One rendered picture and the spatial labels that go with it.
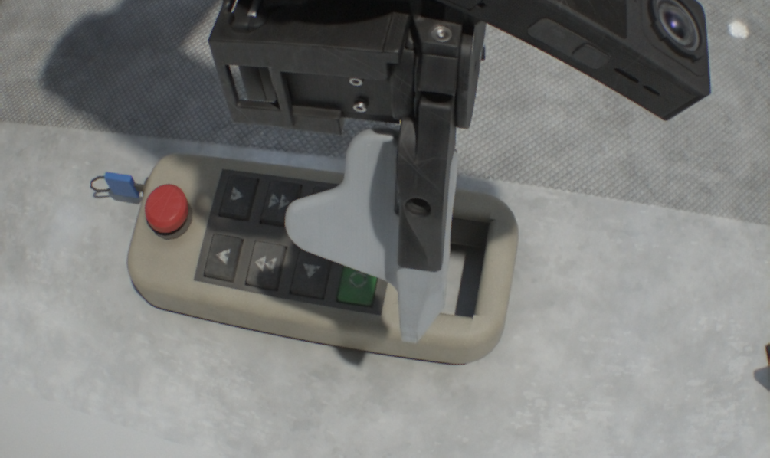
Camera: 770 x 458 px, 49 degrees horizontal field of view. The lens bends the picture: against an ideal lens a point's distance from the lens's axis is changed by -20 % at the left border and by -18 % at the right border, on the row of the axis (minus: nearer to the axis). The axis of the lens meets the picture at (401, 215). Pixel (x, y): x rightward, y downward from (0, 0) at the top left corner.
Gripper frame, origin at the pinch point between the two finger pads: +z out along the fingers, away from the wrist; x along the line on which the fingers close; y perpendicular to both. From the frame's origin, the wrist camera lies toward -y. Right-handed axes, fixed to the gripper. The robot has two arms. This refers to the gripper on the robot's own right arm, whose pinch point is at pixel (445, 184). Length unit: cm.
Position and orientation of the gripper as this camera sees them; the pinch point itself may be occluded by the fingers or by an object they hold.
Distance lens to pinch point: 43.2
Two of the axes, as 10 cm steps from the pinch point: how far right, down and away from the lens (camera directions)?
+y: -9.8, -1.4, 1.2
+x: -1.8, 8.9, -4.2
